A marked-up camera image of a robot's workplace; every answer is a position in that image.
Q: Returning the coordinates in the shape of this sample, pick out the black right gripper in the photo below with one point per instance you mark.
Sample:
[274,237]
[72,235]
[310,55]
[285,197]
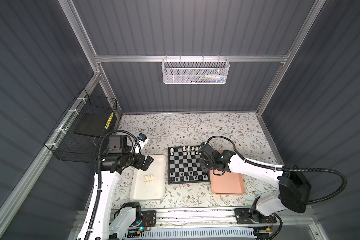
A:
[202,165]

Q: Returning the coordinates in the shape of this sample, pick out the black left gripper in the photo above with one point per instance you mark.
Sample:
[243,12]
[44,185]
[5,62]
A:
[138,165]

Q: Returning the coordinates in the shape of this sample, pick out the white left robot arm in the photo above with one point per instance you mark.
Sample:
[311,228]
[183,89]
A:
[97,224]

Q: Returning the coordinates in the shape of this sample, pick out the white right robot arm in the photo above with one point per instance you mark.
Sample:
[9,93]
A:
[292,188]

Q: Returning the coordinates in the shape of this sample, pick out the black white chess board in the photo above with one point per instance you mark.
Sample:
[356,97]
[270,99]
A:
[184,166]

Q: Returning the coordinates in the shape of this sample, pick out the pink plastic tray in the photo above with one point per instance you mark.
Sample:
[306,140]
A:
[227,183]

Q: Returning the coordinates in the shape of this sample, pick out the white plastic tray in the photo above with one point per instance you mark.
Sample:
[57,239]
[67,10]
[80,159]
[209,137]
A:
[149,185]

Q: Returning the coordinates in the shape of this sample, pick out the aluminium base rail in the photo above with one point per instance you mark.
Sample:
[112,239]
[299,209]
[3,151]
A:
[214,215]

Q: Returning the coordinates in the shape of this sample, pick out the black wire side basket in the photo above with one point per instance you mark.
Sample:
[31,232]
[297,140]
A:
[77,138]

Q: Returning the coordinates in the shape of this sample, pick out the white vented cable duct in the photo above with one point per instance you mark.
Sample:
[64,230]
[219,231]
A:
[194,233]

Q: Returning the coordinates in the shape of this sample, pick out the white wire wall basket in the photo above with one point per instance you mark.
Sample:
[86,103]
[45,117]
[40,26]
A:
[195,73]

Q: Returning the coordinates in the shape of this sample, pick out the aluminium horizontal wall rail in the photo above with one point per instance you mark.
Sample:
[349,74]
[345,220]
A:
[180,58]

